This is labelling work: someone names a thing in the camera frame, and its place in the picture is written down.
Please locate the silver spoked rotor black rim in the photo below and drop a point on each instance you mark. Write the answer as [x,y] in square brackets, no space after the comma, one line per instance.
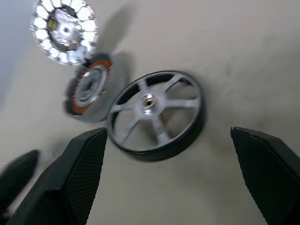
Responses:
[150,101]

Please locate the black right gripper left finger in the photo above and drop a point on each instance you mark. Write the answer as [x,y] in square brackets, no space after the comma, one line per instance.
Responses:
[70,178]

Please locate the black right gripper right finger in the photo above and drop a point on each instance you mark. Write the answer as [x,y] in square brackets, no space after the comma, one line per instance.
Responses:
[272,168]

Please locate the motor housing with copper windings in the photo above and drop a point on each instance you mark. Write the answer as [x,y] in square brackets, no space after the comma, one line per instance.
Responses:
[91,86]

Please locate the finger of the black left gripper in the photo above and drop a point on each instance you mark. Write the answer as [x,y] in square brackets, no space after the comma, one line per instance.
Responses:
[16,175]

